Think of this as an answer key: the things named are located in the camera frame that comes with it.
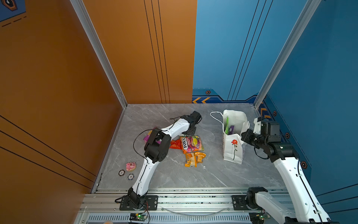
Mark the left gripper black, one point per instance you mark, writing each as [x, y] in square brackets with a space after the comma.
[193, 132]

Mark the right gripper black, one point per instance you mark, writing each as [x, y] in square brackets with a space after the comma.
[245, 137]

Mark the white paper bag with flowers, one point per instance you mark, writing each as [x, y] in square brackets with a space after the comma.
[233, 146]

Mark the large green chips bag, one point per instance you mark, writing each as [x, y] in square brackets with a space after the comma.
[227, 126]

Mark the purple snack bag white label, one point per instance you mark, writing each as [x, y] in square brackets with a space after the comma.
[231, 130]

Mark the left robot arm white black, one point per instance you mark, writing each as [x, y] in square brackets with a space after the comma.
[156, 150]

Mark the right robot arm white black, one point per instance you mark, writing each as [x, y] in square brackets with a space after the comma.
[307, 208]

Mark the colourful candy bag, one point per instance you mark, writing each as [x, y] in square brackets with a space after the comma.
[191, 144]

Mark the purple grape candy bag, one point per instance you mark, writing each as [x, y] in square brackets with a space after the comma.
[146, 138]

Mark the red snack packet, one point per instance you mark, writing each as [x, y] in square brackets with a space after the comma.
[176, 144]

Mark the orange snack packet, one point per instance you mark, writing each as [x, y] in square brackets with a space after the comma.
[192, 159]

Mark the circuit board right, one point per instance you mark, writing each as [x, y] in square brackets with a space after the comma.
[257, 218]

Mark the pink donut sticker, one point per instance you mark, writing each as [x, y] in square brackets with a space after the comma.
[131, 166]

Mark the green circuit board left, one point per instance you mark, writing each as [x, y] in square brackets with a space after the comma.
[138, 218]

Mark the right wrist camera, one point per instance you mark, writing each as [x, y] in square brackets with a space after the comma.
[266, 127]

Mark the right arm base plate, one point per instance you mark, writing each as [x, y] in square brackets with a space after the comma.
[239, 202]

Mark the aluminium rail frame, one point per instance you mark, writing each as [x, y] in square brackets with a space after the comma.
[177, 206]

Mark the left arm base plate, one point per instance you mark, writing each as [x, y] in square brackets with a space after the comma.
[147, 202]

